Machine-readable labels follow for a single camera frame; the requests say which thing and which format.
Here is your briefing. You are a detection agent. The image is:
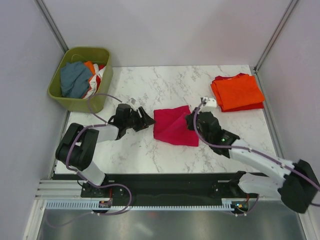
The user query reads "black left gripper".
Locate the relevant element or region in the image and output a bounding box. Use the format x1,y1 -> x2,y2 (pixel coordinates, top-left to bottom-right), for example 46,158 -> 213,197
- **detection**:
124,106 -> 156,132

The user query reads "magenta t shirt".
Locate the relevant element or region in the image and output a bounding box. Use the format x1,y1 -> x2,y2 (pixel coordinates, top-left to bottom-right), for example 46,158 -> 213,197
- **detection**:
153,105 -> 199,147

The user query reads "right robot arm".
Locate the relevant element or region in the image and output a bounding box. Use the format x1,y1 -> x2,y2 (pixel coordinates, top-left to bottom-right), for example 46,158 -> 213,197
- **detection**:
185,111 -> 320,214

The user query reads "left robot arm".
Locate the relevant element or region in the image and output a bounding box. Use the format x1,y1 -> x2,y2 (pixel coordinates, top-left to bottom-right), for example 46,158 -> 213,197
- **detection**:
55,103 -> 156,197

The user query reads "folded orange t shirt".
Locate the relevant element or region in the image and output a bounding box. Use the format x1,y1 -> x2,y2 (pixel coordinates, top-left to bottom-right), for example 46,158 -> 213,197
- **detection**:
210,75 -> 265,111

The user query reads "folded red t shirt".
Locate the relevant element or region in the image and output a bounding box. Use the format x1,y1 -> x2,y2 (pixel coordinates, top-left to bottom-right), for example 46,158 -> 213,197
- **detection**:
212,72 -> 265,112

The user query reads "white orange t shirt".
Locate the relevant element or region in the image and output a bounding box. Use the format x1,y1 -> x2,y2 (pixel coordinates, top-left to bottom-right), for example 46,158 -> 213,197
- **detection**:
82,61 -> 106,99

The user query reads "olive green plastic bin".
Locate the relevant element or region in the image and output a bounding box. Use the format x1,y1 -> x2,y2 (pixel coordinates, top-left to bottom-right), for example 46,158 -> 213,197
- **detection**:
47,46 -> 114,113

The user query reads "grey blue t shirt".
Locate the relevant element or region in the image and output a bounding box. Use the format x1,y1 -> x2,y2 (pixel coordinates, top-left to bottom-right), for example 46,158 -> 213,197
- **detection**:
60,61 -> 93,99

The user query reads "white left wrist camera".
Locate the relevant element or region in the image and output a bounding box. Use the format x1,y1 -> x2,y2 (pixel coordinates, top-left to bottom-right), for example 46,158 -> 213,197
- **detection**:
127,98 -> 136,106

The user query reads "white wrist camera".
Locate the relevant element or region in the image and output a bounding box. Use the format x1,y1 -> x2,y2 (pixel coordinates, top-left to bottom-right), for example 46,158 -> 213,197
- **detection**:
127,98 -> 136,106
200,96 -> 218,112

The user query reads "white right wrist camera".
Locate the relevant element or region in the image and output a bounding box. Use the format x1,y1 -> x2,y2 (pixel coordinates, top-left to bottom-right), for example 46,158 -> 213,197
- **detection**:
200,96 -> 218,112

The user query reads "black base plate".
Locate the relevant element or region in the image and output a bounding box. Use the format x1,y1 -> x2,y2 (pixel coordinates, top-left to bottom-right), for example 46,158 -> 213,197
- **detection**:
80,173 -> 257,207

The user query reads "white slotted cable duct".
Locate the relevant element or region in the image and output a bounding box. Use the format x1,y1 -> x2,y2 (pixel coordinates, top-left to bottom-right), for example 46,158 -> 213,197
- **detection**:
45,199 -> 243,211

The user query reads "aluminium rail profile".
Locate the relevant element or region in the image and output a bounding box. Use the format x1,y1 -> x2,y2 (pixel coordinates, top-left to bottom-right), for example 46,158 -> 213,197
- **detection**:
34,179 -> 308,200

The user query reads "left aluminium frame post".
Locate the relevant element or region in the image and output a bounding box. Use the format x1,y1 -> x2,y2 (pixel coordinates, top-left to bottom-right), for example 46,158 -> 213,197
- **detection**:
34,0 -> 69,53

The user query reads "aluminium frame post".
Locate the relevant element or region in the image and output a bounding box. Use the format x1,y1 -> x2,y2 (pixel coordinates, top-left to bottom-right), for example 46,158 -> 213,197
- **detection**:
252,0 -> 300,74
34,0 -> 69,53

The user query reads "right aluminium frame post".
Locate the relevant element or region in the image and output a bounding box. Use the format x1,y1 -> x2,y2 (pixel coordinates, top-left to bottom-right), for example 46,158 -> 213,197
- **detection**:
252,0 -> 300,74

